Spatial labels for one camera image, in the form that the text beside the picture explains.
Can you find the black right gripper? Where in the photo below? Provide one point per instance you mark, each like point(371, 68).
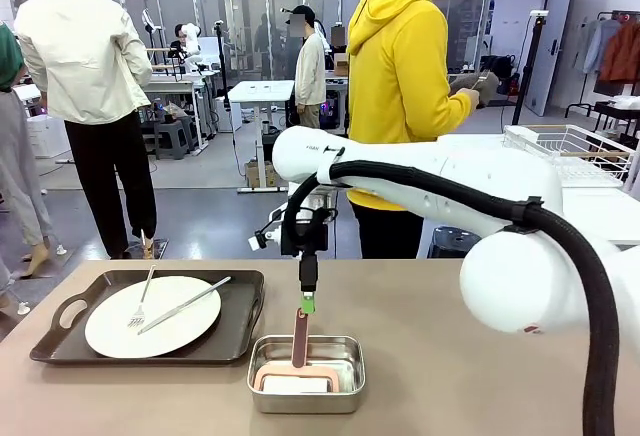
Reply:
point(305, 236)

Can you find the dark brown serving tray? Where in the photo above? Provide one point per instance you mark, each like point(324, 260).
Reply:
point(235, 336)

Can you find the silver table knife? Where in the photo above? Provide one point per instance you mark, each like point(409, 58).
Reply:
point(190, 303)

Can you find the white round plate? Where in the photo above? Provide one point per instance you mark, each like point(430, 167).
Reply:
point(180, 336)

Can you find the silver fork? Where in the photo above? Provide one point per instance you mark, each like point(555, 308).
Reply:
point(142, 301)

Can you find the handheld device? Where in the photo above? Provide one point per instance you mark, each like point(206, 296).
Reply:
point(465, 81)

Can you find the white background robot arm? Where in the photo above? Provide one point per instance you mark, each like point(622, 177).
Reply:
point(192, 43)

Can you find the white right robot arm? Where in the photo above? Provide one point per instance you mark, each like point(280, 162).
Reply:
point(400, 176)

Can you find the yellow sleeved right forearm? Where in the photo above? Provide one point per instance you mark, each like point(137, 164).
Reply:
point(455, 108)

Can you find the person's right hand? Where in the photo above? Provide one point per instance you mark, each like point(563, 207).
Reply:
point(477, 95)

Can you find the cardboard box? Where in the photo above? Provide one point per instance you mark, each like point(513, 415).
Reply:
point(260, 175)

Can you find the stainless steel rectangular container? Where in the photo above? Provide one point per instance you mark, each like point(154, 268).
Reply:
point(300, 403)

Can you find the black round stool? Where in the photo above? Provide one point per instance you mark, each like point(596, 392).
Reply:
point(455, 243)

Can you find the white standing desk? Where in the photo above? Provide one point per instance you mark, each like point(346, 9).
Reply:
point(260, 90)

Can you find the grey plastic stool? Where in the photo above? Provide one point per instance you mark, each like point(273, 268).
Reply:
point(172, 136)

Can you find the person in cream sweater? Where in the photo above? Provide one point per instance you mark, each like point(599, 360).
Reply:
point(310, 71)

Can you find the person in yellow hoodie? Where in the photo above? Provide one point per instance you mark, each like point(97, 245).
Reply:
point(395, 66)

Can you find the black bag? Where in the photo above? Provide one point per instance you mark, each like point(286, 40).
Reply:
point(497, 71)

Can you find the white side table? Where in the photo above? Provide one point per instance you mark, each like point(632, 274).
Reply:
point(600, 211)

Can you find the person in green top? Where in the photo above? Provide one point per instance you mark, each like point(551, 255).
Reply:
point(15, 166)

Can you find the person in cream jacket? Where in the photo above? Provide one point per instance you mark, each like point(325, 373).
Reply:
point(80, 56)

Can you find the black side table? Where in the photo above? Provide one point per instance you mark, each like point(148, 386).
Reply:
point(615, 113)

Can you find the white door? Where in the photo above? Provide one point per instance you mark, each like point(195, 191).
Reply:
point(555, 31)

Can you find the light blue shirt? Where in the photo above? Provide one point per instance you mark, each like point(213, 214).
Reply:
point(595, 43)

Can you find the orange jacket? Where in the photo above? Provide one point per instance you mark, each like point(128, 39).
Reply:
point(622, 51)

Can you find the black clothes rack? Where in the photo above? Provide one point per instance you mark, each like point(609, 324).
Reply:
point(607, 14)

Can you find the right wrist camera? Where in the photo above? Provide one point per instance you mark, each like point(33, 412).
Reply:
point(257, 241)

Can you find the black camera tripod stand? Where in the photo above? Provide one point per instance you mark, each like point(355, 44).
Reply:
point(531, 56)

